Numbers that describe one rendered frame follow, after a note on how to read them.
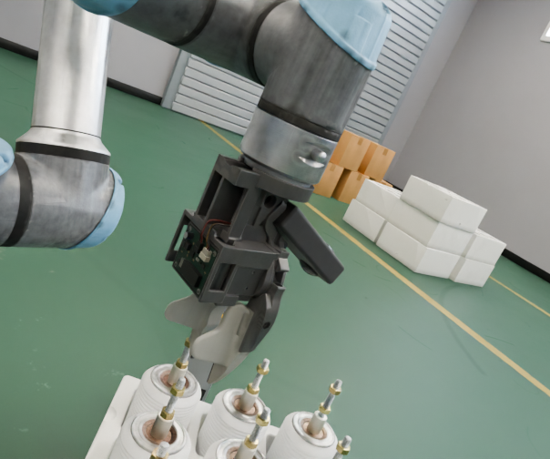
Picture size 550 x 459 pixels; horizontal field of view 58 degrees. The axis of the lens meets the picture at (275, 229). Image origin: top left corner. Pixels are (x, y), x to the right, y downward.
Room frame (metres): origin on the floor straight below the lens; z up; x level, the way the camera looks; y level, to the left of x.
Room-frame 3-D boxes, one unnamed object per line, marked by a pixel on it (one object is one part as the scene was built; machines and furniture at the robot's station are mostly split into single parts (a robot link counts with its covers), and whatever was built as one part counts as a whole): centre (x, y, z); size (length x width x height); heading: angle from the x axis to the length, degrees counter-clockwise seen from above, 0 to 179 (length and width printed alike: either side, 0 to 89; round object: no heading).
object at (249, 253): (0.42, 0.02, 0.59); 0.09 x 0.08 x 0.12; 134
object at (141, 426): (0.56, 0.03, 0.25); 0.08 x 0.08 x 0.01
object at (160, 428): (0.56, 0.03, 0.26); 0.02 x 0.02 x 0.03
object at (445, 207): (3.42, -0.96, 0.45); 0.39 x 0.39 x 0.18; 37
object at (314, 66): (0.43, 0.02, 0.75); 0.09 x 0.08 x 0.11; 54
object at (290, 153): (0.43, 0.02, 0.67); 0.08 x 0.08 x 0.05
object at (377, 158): (4.86, -0.56, 0.45); 0.30 x 0.24 x 0.30; 34
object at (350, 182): (4.74, -0.42, 0.15); 0.30 x 0.24 x 0.30; 37
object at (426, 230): (3.44, -0.97, 0.27); 0.39 x 0.39 x 0.18; 37
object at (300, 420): (0.71, -0.19, 0.25); 0.08 x 0.08 x 0.01
